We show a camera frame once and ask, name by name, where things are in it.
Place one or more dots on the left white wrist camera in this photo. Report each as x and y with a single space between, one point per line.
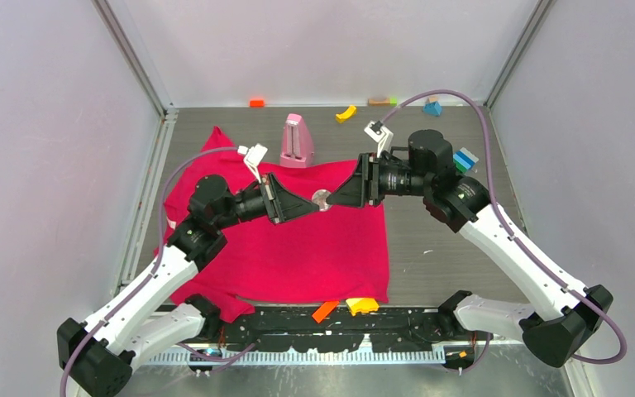
252 156

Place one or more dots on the pink metronome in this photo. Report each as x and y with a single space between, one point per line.
297 149

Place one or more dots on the stacked green blue bricks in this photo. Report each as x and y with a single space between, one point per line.
464 160

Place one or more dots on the round silver brooch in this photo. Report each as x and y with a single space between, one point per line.
320 199

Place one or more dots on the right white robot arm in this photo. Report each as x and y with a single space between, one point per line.
561 312

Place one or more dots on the orange rectangular block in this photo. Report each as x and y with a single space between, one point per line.
323 311

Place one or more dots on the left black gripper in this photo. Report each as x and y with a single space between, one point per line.
279 204

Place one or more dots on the yellow curved block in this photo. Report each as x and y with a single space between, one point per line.
347 114

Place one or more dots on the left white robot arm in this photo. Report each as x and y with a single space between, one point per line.
101 353

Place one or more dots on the red cloth garment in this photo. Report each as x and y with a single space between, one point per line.
338 254

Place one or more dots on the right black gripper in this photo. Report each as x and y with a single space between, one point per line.
363 186

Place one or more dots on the yellow block pile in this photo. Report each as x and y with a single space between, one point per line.
362 305

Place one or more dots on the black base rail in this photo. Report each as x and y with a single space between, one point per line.
389 329

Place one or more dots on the small orange block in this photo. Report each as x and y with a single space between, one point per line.
257 103

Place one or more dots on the blue triangular block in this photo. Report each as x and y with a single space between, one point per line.
432 106

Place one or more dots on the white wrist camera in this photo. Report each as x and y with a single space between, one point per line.
380 134
252 156

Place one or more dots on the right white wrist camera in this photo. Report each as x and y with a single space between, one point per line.
380 134

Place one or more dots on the tan wooden block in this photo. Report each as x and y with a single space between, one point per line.
382 101

